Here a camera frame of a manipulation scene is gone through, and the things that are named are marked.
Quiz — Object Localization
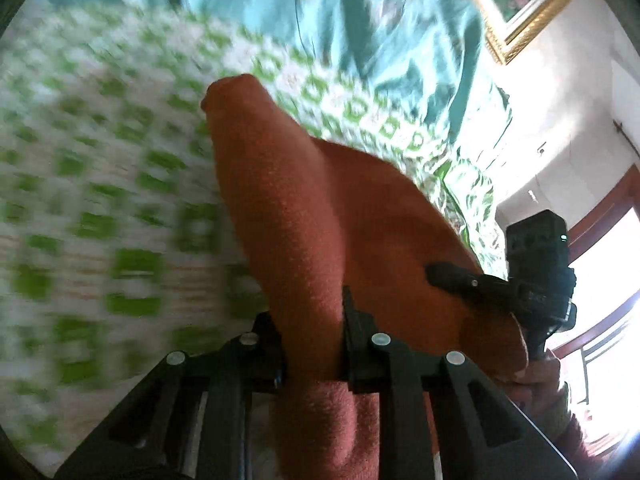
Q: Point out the window with red wooden frame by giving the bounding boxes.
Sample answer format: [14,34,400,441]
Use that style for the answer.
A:
[565,165,640,461]

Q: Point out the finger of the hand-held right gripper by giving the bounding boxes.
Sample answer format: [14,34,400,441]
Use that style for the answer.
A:
[425,261,513,313]

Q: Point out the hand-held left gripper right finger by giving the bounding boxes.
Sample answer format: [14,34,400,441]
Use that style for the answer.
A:
[341,286,576,480]

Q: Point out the gold framed picture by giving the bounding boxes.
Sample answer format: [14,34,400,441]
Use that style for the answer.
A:
[430,0,588,66]

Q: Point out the green and white printed bedsheet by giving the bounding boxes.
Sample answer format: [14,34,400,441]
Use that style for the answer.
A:
[0,0,511,476]

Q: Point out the dark curtain rod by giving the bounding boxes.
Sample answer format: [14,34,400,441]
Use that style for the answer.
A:
[612,119,640,161]

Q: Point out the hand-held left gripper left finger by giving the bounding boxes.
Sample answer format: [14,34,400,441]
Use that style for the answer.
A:
[55,310,288,480]

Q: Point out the person's right hand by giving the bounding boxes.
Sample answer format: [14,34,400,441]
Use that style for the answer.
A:
[492,347,568,411]

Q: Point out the rust orange knit sweater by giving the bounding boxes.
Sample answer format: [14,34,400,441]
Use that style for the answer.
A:
[200,74,531,480]

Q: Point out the teal floral quilt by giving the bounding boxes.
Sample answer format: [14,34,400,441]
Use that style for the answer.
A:
[40,0,513,136]

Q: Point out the person's right forearm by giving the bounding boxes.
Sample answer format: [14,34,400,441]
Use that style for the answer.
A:
[540,380,618,480]

